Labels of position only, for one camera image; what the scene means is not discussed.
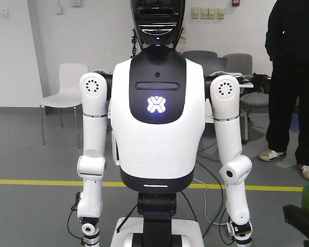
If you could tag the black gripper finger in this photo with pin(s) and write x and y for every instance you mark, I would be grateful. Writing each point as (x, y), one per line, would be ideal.
(299, 219)

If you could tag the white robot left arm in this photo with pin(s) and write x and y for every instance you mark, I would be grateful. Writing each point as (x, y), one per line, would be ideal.
(156, 226)

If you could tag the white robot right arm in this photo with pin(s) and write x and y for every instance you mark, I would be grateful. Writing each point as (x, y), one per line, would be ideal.
(223, 92)

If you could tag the grey office chair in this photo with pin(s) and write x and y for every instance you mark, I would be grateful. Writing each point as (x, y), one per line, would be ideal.
(254, 87)

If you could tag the person in black clothes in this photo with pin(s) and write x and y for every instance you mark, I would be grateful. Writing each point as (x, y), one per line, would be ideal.
(287, 45)

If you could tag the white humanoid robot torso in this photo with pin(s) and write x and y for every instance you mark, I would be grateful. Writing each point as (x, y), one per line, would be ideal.
(157, 117)

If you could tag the black robot head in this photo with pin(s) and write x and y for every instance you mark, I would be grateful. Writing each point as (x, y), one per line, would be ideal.
(158, 23)

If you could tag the white plastic chair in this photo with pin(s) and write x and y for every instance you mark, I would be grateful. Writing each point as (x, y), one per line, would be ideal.
(69, 93)

